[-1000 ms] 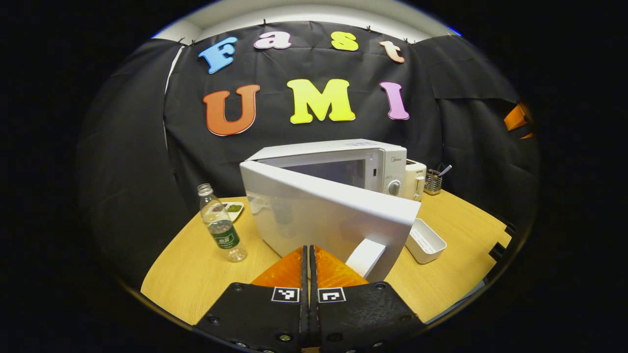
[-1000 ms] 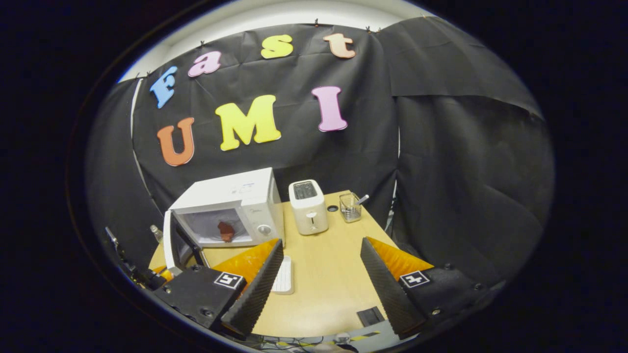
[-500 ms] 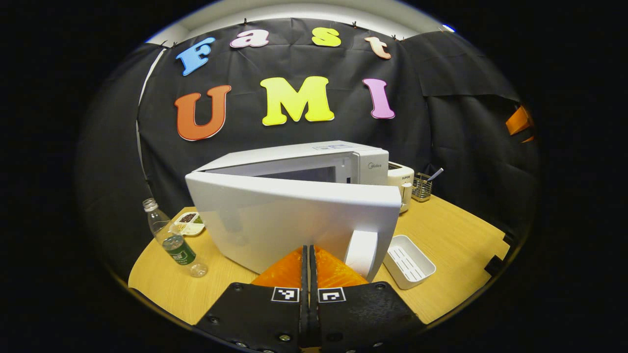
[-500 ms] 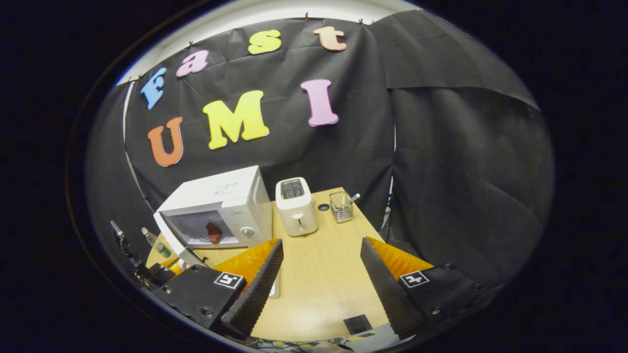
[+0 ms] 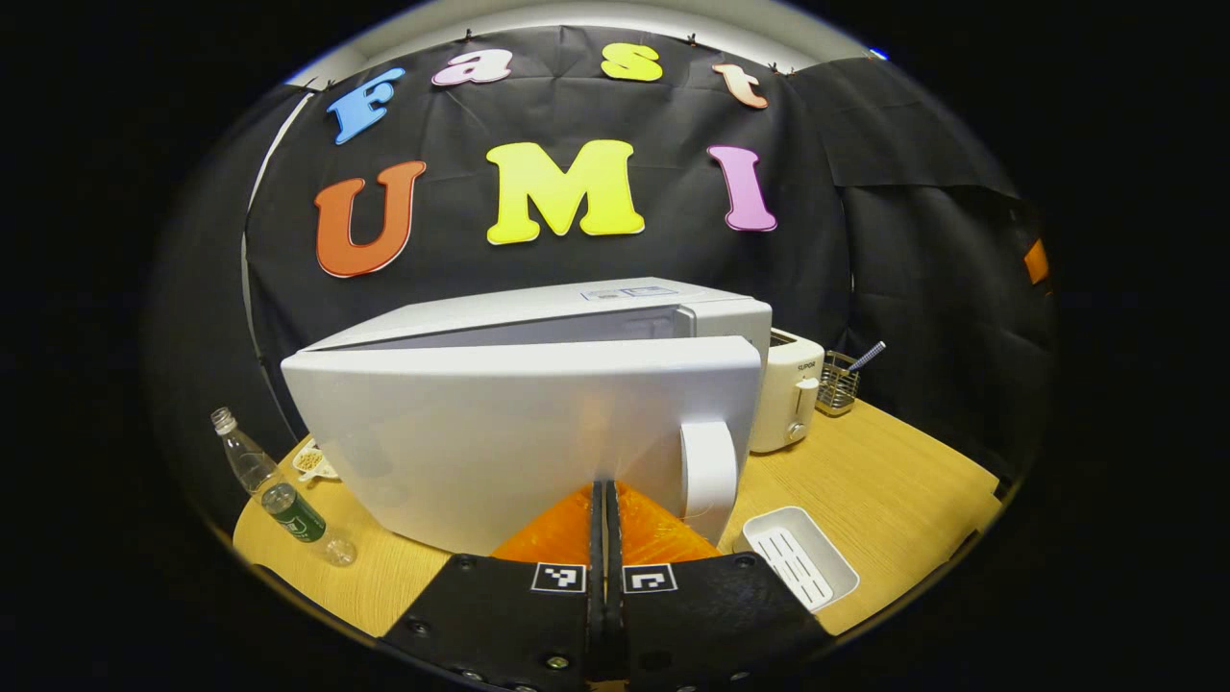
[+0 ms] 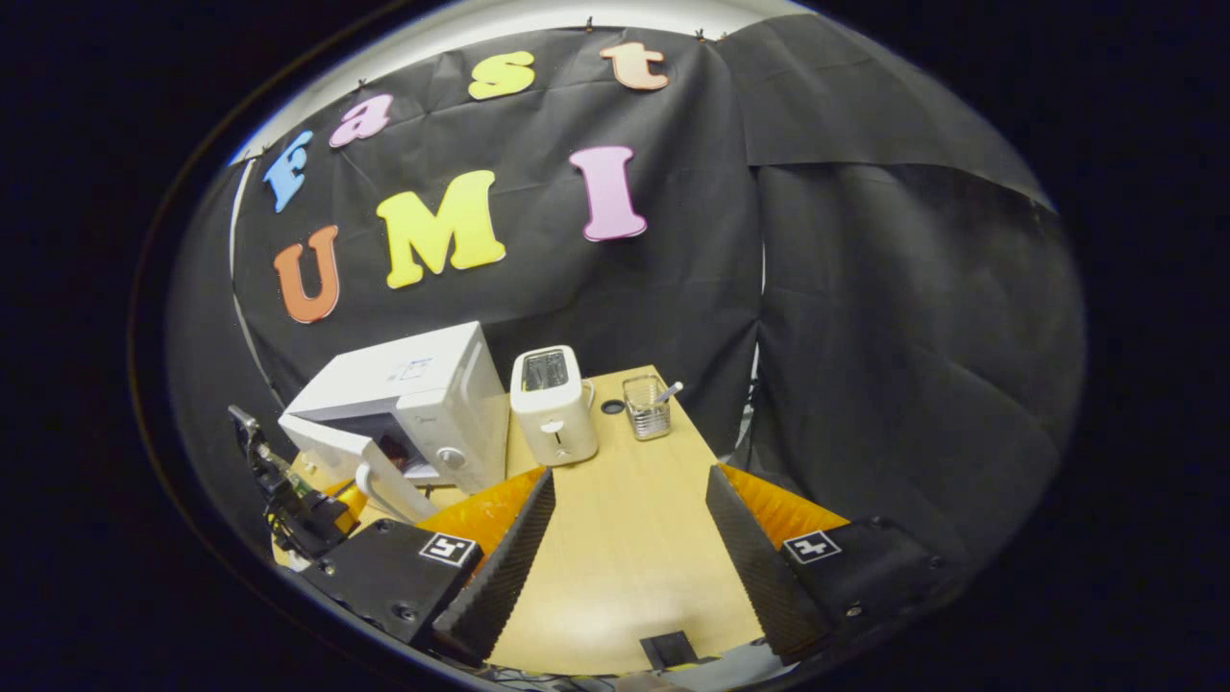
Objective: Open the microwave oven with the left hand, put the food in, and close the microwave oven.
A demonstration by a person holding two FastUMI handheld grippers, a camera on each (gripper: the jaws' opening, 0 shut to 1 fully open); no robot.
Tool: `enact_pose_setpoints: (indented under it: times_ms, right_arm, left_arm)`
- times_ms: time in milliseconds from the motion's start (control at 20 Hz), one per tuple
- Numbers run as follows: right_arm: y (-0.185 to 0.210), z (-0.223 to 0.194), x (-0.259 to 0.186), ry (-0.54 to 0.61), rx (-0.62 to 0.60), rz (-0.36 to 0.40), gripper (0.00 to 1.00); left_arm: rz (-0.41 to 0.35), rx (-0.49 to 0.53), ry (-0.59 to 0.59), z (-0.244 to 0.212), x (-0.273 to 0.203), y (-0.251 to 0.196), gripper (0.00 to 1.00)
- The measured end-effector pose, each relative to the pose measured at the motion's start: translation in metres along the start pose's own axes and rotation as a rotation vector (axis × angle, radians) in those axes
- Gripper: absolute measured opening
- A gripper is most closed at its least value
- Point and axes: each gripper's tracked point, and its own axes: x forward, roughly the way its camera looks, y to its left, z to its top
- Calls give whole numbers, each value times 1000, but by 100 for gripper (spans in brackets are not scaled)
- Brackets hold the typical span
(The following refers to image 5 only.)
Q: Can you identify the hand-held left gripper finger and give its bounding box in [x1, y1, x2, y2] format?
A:
[378, 481, 609, 692]
[605, 481, 835, 692]

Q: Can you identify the clear plastic bottle green label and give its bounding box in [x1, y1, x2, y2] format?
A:
[210, 407, 358, 567]

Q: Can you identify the white toaster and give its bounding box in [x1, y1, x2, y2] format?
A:
[749, 328, 826, 456]

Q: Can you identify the white rectangular tray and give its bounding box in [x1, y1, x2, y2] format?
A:
[732, 506, 862, 614]

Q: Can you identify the wire mesh basket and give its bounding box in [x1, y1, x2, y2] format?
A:
[816, 351, 862, 417]

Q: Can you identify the white microwave oven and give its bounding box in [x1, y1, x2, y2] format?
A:
[280, 278, 774, 557]

